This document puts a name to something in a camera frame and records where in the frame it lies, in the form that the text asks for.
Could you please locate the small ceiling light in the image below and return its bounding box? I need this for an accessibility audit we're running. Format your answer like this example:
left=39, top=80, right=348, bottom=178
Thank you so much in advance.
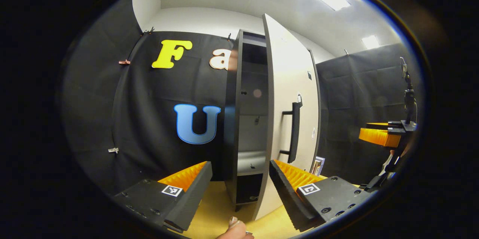
left=361, top=35, right=381, bottom=50

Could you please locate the small printed box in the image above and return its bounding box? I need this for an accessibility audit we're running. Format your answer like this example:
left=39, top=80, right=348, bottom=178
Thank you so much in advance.
left=312, top=156, right=326, bottom=177

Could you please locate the grey cabinet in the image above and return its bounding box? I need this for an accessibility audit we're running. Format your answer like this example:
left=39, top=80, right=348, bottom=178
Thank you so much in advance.
left=224, top=30, right=321, bottom=212

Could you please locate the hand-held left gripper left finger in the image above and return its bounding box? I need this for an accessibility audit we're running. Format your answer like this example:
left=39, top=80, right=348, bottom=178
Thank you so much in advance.
left=112, top=161, right=213, bottom=233

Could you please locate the black stand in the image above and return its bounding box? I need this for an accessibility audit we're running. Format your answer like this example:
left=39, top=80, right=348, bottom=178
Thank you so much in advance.
left=400, top=57, right=418, bottom=123

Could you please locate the black cabinet door handle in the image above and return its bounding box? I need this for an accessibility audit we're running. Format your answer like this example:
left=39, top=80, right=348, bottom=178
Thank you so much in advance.
left=279, top=102, right=303, bottom=164

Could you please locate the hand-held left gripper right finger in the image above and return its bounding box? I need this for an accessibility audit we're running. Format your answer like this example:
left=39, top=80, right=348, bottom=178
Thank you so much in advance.
left=269, top=159, right=373, bottom=233

